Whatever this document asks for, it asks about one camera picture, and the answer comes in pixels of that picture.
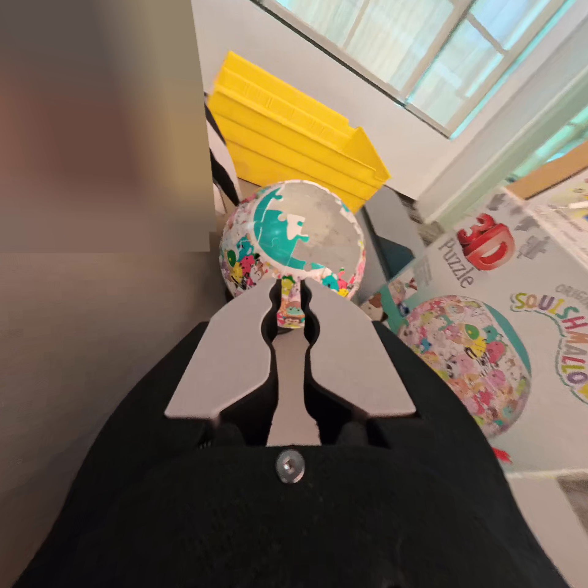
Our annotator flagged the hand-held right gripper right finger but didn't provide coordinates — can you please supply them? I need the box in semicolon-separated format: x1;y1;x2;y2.
302;277;417;446

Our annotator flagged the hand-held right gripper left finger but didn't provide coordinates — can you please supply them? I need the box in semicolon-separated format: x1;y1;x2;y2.
164;277;282;446

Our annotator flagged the colourful puzzle piece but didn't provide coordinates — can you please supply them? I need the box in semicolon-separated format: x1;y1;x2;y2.
277;275;307;330

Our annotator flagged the colourful puzzle ball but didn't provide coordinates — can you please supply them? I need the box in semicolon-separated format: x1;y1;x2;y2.
219;180;367;304

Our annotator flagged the yellow plastic bin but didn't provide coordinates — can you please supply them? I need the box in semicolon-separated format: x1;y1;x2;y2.
206;51;392;216

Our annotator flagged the printed puzzle box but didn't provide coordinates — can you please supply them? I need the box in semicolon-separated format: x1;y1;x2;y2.
360;170;588;474

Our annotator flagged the printed instruction sheet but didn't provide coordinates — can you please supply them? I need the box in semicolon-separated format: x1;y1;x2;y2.
503;469;588;588

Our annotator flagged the curved wooden board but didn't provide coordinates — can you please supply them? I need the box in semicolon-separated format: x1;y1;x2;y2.
505;141;588;200

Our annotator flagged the window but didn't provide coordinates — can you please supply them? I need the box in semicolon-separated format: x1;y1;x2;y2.
250;0;588;138

